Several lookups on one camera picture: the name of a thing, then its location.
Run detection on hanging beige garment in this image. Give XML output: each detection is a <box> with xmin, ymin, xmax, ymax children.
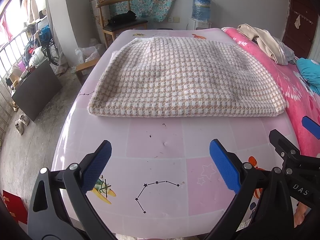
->
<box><xmin>21</xmin><ymin>0</ymin><xmax>40</xmax><ymax>23</ymax></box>

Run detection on clear plastic bag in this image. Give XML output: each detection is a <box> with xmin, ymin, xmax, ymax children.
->
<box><xmin>75</xmin><ymin>39</ymin><xmax>105</xmax><ymax>65</ymax></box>

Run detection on white water dispenser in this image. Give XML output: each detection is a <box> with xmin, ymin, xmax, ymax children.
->
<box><xmin>187</xmin><ymin>17</ymin><xmax>212</xmax><ymax>30</ymax></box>

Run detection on dark board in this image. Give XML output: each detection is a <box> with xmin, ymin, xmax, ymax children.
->
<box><xmin>11</xmin><ymin>60</ymin><xmax>63</xmax><ymax>122</ymax></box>

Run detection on wheelchair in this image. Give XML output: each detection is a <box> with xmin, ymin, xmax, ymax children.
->
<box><xmin>37</xmin><ymin>26</ymin><xmax>60</xmax><ymax>67</ymax></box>

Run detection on metal window railing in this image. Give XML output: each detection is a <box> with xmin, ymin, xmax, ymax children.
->
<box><xmin>0</xmin><ymin>30</ymin><xmax>28</xmax><ymax>130</ymax></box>

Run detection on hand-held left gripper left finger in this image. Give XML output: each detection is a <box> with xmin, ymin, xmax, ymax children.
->
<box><xmin>27</xmin><ymin>140</ymin><xmax>112</xmax><ymax>240</ymax></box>

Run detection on grey cloth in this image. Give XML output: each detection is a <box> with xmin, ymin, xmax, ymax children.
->
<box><xmin>272</xmin><ymin>36</ymin><xmax>297</xmax><ymax>62</ymax></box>

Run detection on blue water jug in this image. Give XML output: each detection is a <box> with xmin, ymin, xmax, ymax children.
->
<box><xmin>192</xmin><ymin>0</ymin><xmax>212</xmax><ymax>20</ymax></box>

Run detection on beige white houndstooth coat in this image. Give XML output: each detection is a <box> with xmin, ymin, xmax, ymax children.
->
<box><xmin>87</xmin><ymin>36</ymin><xmax>287</xmax><ymax>118</ymax></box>

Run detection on pink floral blanket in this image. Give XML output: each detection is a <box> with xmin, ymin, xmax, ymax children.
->
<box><xmin>221</xmin><ymin>26</ymin><xmax>320</xmax><ymax>158</ymax></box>

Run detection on hanging pink garment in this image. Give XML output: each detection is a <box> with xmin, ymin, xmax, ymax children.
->
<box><xmin>0</xmin><ymin>14</ymin><xmax>13</xmax><ymax>45</ymax></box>

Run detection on dark red door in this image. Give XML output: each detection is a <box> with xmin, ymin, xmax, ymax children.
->
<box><xmin>282</xmin><ymin>0</ymin><xmax>320</xmax><ymax>59</ymax></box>

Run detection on wooden chair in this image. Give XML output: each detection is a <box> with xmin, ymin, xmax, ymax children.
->
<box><xmin>96</xmin><ymin>0</ymin><xmax>148</xmax><ymax>49</ymax></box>

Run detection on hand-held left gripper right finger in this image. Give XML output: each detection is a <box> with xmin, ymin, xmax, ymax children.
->
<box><xmin>209</xmin><ymin>138</ymin><xmax>295</xmax><ymax>240</ymax></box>

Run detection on black clothing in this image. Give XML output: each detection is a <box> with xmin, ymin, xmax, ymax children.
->
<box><xmin>109</xmin><ymin>10</ymin><xmax>137</xmax><ymax>25</ymax></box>

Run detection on beige clothes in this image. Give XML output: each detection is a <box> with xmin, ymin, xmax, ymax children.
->
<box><xmin>236</xmin><ymin>24</ymin><xmax>289</xmax><ymax>65</ymax></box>

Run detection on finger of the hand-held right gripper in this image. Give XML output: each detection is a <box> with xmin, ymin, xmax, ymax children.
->
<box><xmin>269</xmin><ymin>129</ymin><xmax>300</xmax><ymax>160</ymax></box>
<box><xmin>301</xmin><ymin>116</ymin><xmax>320</xmax><ymax>140</ymax></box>

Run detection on red box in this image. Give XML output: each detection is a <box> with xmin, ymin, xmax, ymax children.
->
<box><xmin>2</xmin><ymin>190</ymin><xmax>28</xmax><ymax>225</ymax></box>

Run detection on small wooden stool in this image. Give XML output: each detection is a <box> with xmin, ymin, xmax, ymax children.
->
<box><xmin>76</xmin><ymin>57</ymin><xmax>100</xmax><ymax>85</ymax></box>

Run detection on person's right hand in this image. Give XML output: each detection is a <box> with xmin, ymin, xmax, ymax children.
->
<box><xmin>294</xmin><ymin>201</ymin><xmax>309</xmax><ymax>228</ymax></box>

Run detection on white patterned box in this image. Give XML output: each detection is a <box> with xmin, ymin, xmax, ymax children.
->
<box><xmin>91</xmin><ymin>0</ymin><xmax>110</xmax><ymax>33</ymax></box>

